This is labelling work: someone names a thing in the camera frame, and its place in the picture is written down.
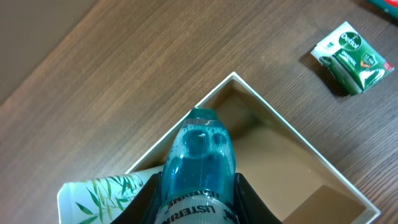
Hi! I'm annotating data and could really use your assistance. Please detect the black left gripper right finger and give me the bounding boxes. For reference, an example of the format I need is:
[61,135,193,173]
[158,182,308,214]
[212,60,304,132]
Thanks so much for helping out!
[233,173,282,224]

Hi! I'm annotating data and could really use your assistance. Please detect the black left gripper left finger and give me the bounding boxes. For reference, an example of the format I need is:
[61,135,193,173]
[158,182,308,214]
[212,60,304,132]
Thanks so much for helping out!
[111,172,162,224]

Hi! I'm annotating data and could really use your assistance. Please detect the white leaf-print tube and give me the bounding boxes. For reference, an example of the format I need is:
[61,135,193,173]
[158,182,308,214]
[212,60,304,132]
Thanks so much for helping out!
[57,166,163,224]

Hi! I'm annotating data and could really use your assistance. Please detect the blue mouthwash bottle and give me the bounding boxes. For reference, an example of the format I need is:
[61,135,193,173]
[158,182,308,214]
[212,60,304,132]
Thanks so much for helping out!
[155,108,239,224]

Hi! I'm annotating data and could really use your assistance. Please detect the green soap packet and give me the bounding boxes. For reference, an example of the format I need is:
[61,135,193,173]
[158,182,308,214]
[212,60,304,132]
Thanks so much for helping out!
[311,21,394,95]

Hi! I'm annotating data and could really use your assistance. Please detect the white cardboard box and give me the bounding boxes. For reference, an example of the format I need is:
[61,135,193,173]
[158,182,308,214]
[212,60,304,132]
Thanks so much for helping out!
[132,73,380,223]

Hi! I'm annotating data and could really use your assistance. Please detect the green white toothpaste tube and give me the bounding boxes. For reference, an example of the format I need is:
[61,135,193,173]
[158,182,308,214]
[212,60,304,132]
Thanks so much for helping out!
[368,0,398,19]

